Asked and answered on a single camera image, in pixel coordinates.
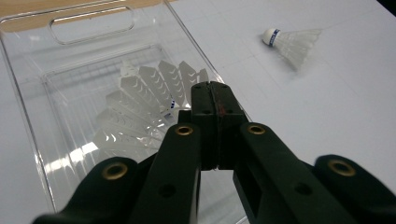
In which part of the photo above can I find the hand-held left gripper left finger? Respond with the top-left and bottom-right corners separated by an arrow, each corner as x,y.
177,81 -> 219,172

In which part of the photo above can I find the white feather shuttlecock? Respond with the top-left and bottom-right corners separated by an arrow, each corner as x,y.
92,59 -> 210,160
261,27 -> 323,71

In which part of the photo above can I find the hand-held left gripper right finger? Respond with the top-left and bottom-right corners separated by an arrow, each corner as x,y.
210,81 -> 250,172

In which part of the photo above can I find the clear plastic tray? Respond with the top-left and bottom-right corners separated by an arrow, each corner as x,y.
0,0 -> 253,224

